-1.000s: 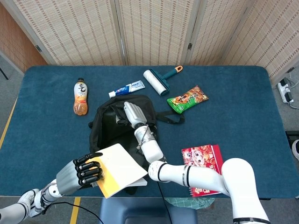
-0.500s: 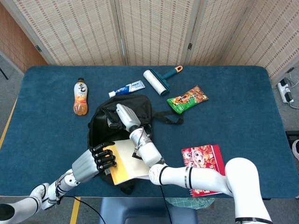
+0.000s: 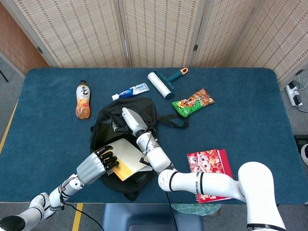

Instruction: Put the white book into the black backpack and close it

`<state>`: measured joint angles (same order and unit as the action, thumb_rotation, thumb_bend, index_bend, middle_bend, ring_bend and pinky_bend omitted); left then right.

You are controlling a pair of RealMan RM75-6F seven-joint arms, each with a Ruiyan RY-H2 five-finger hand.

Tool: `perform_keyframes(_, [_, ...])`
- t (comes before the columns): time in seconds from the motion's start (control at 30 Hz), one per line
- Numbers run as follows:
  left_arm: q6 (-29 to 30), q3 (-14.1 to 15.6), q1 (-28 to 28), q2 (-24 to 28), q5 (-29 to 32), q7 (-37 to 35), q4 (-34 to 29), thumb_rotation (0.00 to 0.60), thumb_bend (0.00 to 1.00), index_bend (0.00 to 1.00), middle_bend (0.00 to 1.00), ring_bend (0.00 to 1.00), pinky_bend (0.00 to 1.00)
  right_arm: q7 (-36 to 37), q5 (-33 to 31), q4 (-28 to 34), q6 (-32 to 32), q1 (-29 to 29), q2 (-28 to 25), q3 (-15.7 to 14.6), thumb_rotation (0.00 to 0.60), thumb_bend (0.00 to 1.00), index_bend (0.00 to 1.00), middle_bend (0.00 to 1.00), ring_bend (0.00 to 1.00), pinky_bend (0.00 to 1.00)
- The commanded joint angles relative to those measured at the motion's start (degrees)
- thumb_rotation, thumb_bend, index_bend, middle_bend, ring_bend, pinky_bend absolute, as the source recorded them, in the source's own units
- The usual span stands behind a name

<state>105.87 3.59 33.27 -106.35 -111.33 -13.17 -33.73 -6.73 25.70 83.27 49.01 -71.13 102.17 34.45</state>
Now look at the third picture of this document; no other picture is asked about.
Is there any black backpack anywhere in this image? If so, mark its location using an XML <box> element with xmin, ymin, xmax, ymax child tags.
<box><xmin>90</xmin><ymin>97</ymin><xmax>190</xmax><ymax>202</ymax></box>

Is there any white power strip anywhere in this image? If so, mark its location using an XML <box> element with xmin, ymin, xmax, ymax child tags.
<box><xmin>285</xmin><ymin>81</ymin><xmax>303</xmax><ymax>107</ymax></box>

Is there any teal lint roller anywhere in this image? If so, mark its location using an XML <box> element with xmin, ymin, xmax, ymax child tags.
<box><xmin>147</xmin><ymin>67</ymin><xmax>189</xmax><ymax>99</ymax></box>

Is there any green orange snack bag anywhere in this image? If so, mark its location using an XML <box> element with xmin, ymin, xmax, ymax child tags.
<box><xmin>171</xmin><ymin>88</ymin><xmax>216</xmax><ymax>119</ymax></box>

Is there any woven folding screen panel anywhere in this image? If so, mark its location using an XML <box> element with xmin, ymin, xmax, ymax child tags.
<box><xmin>117</xmin><ymin>0</ymin><xmax>207</xmax><ymax>68</ymax></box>
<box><xmin>4</xmin><ymin>0</ymin><xmax>128</xmax><ymax>68</ymax></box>
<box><xmin>228</xmin><ymin>0</ymin><xmax>308</xmax><ymax>82</ymax></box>
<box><xmin>192</xmin><ymin>0</ymin><xmax>263</xmax><ymax>68</ymax></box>

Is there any green checkered cloth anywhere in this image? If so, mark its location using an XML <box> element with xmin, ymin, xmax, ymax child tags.
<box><xmin>169</xmin><ymin>203</ymin><xmax>222</xmax><ymax>217</ymax></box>

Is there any orange drink bottle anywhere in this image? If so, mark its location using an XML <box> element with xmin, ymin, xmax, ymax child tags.
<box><xmin>75</xmin><ymin>80</ymin><xmax>91</xmax><ymax>120</ymax></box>

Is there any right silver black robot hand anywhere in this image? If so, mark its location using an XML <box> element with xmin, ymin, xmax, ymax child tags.
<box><xmin>112</xmin><ymin>107</ymin><xmax>149</xmax><ymax>135</ymax></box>

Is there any blue chair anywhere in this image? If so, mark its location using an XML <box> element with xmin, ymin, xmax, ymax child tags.
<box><xmin>100</xmin><ymin>204</ymin><xmax>205</xmax><ymax>231</ymax></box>

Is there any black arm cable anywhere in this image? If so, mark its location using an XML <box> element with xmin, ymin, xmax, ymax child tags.
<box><xmin>60</xmin><ymin>196</ymin><xmax>106</xmax><ymax>231</ymax></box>
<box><xmin>165</xmin><ymin>190</ymin><xmax>179</xmax><ymax>231</ymax></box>

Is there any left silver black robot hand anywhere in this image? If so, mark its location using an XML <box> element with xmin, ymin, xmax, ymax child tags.
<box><xmin>76</xmin><ymin>145</ymin><xmax>120</xmax><ymax>185</ymax></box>

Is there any white yellow booklet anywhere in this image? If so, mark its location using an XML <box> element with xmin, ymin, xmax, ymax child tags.
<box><xmin>105</xmin><ymin>138</ymin><xmax>150</xmax><ymax>181</ymax></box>

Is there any black box on floor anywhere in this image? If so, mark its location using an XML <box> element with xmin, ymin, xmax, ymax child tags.
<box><xmin>294</xmin><ymin>134</ymin><xmax>308</xmax><ymax>152</ymax></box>

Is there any blue white toothpaste tube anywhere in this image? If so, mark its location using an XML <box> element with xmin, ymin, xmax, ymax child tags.
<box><xmin>112</xmin><ymin>82</ymin><xmax>150</xmax><ymax>102</ymax></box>

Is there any blue felt table cover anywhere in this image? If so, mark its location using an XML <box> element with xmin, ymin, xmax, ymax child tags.
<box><xmin>0</xmin><ymin>67</ymin><xmax>308</xmax><ymax>205</ymax></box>

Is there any red spiral calendar notebook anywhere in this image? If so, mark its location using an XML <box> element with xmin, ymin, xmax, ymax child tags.
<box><xmin>187</xmin><ymin>149</ymin><xmax>233</xmax><ymax>204</ymax></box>

